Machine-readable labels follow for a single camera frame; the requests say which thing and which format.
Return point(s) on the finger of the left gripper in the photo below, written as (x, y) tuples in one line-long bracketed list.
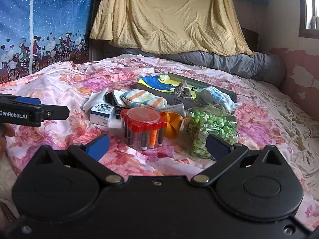
[(54, 112), (9, 99)]

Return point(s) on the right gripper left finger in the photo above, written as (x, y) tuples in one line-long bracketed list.
[(87, 158)]

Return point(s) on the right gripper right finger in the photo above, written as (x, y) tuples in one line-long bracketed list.
[(226, 157)]

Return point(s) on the white blue waffle cloth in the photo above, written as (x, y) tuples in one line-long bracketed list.
[(213, 96)]

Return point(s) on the orange cloth piece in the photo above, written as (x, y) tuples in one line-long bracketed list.
[(173, 124)]

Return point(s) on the striped colourful towel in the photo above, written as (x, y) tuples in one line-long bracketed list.
[(142, 98)]

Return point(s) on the person's left hand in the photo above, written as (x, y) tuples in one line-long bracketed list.
[(8, 133)]

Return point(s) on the blue white milk carton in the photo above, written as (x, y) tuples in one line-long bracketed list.
[(102, 114)]

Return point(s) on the bag of green pieces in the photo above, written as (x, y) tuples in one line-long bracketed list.
[(200, 122)]

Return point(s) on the white tissue cloth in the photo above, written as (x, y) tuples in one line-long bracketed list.
[(94, 99)]

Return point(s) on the red lid marker jar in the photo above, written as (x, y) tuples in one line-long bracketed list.
[(142, 128)]

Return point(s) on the pink floral bed sheet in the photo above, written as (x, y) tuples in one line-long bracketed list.
[(265, 116)]

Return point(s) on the grey tray cartoon liner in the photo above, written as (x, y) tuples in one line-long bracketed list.
[(163, 84)]

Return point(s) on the blue bicycle print curtain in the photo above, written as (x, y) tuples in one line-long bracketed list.
[(38, 33)]

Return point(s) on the grey rolled quilt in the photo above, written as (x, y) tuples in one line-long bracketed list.
[(264, 67)]

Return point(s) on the yellow dotted hanging blanket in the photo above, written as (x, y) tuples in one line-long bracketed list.
[(166, 27)]

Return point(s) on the wooden framed window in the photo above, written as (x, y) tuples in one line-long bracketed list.
[(308, 24)]

